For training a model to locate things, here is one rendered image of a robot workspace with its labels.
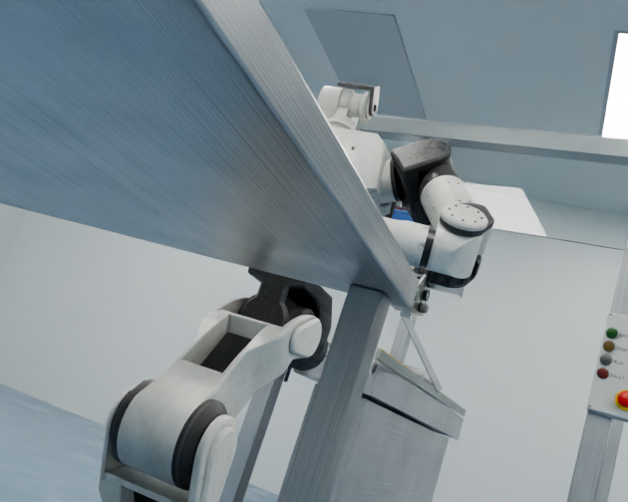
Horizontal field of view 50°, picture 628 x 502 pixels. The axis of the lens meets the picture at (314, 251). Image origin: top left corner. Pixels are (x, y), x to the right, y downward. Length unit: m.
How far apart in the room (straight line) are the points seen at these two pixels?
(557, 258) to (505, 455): 1.58
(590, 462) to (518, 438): 3.48
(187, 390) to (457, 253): 0.49
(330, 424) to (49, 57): 0.44
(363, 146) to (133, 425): 0.67
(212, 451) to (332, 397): 0.40
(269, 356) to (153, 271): 5.46
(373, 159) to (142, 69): 0.99
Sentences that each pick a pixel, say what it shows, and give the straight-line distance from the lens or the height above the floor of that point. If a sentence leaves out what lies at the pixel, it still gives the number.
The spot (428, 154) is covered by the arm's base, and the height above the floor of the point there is 1.21.
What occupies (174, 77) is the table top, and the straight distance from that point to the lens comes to 0.39.
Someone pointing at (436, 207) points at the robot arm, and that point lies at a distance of 1.24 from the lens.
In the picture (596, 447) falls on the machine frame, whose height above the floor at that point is 0.82.
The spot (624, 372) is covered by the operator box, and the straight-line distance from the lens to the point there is 1.89.
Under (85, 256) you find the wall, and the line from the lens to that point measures 7.16.
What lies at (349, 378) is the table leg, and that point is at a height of 0.71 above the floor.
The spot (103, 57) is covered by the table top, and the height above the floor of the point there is 0.81.
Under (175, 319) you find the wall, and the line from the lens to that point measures 6.37.
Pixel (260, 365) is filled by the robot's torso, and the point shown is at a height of 0.72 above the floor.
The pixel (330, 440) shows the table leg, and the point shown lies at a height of 0.65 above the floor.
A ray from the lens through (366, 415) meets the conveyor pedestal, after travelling 2.30.
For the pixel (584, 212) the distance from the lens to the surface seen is 2.08.
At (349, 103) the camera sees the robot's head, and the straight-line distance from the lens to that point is 1.48.
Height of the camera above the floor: 0.66
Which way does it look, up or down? 13 degrees up
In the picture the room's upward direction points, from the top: 19 degrees clockwise
